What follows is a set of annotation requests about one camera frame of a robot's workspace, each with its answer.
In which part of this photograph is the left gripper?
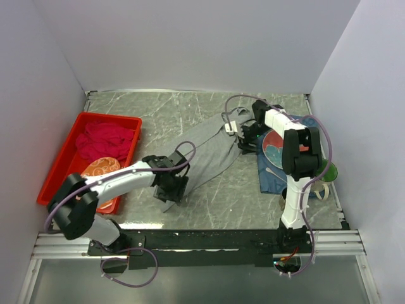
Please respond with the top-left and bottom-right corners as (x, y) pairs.
(154, 173), (188, 205)

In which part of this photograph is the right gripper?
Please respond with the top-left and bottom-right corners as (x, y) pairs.
(236, 122), (271, 155)

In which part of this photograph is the grey t-shirt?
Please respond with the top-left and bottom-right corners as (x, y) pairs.
(154, 113), (241, 200)

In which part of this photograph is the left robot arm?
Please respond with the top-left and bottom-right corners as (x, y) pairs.
(44, 150), (190, 255)

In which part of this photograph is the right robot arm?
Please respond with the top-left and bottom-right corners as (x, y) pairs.
(238, 98), (322, 229)

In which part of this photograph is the red blue decorated plate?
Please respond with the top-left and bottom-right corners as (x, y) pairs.
(262, 130), (284, 169)

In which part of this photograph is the silver spoon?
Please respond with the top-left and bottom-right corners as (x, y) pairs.
(265, 167), (287, 184)

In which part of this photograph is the blue placemat cloth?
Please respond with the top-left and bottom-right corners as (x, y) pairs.
(256, 113), (324, 194)

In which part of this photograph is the small black cup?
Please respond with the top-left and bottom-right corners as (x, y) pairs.
(278, 188), (287, 211)

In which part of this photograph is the orange white patterned cloth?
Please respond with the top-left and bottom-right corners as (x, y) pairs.
(80, 157), (122, 214)

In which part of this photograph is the green inside floral mug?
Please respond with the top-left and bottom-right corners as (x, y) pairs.
(310, 163), (338, 201)

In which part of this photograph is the crimson red garment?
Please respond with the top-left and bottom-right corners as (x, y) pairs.
(75, 121), (134, 163)

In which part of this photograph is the red plastic bin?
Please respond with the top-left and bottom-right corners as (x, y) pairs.
(37, 112), (142, 206)

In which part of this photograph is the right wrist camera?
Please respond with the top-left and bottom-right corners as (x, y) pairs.
(225, 120), (239, 136)

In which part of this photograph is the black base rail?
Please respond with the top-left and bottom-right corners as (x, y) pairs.
(87, 223), (317, 270)

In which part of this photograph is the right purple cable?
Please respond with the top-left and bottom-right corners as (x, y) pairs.
(223, 94), (332, 278)

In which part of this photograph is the aluminium frame rail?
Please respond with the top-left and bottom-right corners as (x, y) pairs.
(31, 231), (366, 260)

